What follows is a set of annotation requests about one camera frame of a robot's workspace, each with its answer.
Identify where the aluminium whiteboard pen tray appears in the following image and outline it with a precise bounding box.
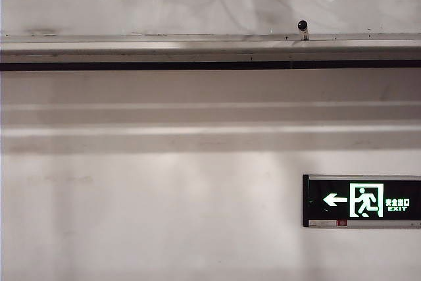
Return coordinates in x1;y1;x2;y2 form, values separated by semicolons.
0;33;421;72

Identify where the green illuminated exit sign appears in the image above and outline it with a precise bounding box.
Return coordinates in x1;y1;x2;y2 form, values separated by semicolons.
302;174;421;229

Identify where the white whiteboard with aluminium frame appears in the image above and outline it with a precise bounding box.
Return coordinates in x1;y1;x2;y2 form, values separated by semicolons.
0;0;421;38

